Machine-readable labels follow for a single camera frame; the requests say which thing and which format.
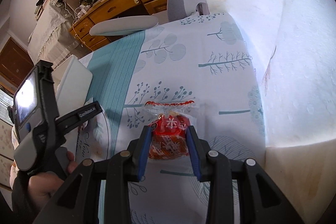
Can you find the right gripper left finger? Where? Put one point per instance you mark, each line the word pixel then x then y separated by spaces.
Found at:
pixel 126 166

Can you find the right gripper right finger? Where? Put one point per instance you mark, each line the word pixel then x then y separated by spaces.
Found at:
pixel 213 167

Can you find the small red candy packet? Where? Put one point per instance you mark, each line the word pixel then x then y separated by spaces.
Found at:
pixel 168 128

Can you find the person's left hand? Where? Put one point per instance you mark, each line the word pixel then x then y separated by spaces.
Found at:
pixel 42 187

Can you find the white plastic storage bin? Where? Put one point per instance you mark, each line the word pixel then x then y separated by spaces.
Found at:
pixel 71 85

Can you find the white lace cloth cover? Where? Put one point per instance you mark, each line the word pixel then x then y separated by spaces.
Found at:
pixel 51 40

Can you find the wooden desk with drawers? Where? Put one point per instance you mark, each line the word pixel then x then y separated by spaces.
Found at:
pixel 110 9

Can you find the grey office chair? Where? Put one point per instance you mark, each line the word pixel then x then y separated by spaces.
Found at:
pixel 176 10

